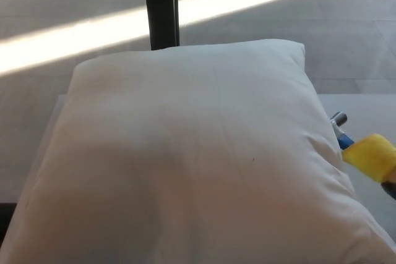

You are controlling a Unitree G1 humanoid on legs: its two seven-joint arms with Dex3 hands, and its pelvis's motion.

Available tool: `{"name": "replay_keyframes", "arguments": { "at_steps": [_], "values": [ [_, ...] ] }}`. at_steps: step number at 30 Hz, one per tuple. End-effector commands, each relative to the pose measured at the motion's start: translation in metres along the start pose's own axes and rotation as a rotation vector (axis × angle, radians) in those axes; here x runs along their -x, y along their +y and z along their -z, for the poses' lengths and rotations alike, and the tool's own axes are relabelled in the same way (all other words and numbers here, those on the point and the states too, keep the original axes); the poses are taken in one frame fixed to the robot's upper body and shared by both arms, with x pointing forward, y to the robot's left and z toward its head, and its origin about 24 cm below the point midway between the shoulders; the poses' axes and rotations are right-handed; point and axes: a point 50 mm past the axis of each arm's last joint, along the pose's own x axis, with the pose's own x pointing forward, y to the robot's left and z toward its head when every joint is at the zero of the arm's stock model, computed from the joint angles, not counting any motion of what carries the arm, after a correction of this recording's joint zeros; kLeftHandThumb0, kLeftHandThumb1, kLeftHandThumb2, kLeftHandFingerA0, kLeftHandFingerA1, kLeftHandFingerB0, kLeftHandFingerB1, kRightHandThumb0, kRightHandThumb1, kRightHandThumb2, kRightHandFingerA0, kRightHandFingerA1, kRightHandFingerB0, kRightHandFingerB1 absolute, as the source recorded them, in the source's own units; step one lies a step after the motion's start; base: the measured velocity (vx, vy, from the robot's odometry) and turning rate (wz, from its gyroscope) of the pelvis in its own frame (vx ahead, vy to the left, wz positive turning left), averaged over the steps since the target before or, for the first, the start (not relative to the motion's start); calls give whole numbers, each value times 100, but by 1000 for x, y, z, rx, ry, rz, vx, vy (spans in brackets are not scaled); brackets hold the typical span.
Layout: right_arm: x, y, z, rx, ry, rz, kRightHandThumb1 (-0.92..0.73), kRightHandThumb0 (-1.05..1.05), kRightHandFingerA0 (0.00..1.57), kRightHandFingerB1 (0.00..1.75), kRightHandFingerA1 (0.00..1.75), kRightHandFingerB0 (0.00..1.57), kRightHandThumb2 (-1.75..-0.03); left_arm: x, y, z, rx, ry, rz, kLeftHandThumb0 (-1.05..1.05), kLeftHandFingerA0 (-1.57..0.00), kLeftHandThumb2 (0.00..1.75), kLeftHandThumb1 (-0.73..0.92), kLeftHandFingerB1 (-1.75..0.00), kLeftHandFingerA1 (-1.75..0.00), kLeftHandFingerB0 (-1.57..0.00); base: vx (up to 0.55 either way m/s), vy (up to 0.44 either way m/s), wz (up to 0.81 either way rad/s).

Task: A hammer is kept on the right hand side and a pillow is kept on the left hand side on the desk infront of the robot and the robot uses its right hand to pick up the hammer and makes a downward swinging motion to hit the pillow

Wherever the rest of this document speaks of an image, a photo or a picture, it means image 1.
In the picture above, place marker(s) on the hammer with yellow foam wraps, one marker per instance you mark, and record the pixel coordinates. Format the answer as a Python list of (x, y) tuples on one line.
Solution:
[(369, 155)]

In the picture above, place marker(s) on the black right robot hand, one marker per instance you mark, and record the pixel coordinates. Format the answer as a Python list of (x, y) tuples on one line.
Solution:
[(390, 190)]

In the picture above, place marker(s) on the white pillow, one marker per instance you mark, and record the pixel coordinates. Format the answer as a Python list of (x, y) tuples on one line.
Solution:
[(185, 152)]

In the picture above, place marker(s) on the black vertical pole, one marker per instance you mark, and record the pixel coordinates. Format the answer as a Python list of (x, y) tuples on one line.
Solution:
[(161, 7)]

